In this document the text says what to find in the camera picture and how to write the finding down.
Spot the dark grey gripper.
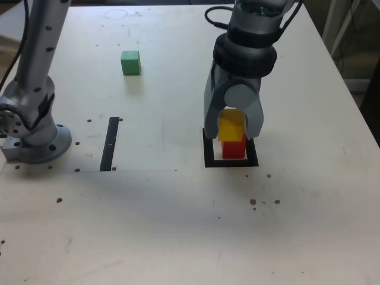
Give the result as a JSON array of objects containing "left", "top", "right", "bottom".
[{"left": 203, "top": 63, "right": 265, "bottom": 140}]

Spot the yellow cube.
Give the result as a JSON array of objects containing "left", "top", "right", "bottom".
[{"left": 218, "top": 109, "right": 248, "bottom": 142}]

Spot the red cube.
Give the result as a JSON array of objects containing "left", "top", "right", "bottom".
[{"left": 221, "top": 134, "right": 248, "bottom": 160}]

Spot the green cube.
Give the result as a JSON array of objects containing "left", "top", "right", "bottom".
[{"left": 120, "top": 50, "right": 141, "bottom": 76}]

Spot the black tape square outline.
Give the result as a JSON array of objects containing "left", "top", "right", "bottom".
[{"left": 202, "top": 126, "right": 259, "bottom": 169}]

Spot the black tape strip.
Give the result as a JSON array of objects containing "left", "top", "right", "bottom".
[{"left": 99, "top": 116, "right": 120, "bottom": 172}]

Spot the white metal rack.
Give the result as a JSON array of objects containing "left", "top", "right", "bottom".
[{"left": 322, "top": 0, "right": 362, "bottom": 57}]

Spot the black furniture panel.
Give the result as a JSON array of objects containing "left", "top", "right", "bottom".
[{"left": 359, "top": 66, "right": 380, "bottom": 127}]

